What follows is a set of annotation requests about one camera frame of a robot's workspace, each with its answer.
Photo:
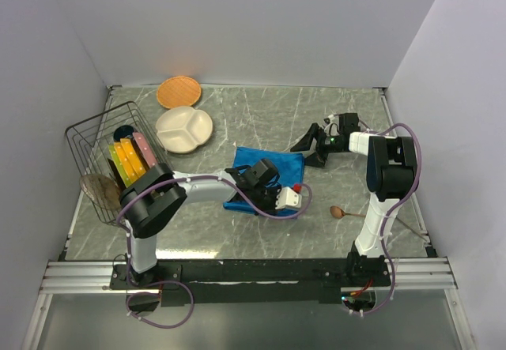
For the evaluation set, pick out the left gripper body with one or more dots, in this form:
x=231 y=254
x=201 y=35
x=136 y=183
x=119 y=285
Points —
x=265 y=198

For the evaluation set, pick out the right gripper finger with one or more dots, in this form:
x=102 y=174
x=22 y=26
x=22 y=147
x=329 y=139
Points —
x=316 y=159
x=305 y=143

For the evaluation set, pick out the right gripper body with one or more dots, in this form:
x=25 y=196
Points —
x=328 y=144

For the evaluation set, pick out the blue cloth napkin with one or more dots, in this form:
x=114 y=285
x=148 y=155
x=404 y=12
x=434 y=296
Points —
x=290 y=168

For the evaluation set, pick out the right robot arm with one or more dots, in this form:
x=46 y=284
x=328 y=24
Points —
x=392 y=175

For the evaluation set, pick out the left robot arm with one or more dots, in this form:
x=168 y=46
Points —
x=151 y=202

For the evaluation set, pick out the wooden spoon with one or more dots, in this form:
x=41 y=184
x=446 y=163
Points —
x=340 y=213

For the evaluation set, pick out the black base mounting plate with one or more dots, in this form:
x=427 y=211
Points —
x=202 y=281

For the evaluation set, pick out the cream divided plate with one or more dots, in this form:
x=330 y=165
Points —
x=182 y=129

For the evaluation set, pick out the metal fork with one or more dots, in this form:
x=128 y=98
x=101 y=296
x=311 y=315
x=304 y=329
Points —
x=414 y=231

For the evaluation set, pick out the yellow plate in rack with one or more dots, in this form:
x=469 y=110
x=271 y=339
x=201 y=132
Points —
x=129 y=160

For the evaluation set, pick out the orange woven round mat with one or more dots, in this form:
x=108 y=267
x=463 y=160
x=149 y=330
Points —
x=180 y=91

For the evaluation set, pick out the pink plate in rack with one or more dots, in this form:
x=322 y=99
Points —
x=144 y=151

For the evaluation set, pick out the green plate in rack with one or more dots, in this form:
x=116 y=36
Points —
x=118 y=166

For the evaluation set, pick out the dark blue bowl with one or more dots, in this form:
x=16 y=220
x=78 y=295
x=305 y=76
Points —
x=123 y=132

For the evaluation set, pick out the brown wooden plate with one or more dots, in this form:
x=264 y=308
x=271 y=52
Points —
x=101 y=190

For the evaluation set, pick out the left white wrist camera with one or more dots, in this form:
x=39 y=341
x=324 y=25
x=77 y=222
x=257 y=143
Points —
x=288 y=198

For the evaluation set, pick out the black wire dish rack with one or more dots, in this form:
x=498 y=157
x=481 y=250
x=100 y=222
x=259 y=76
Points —
x=89 y=140

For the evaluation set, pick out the aluminium rail frame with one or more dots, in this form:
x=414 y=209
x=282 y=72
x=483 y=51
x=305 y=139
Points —
x=73 y=278

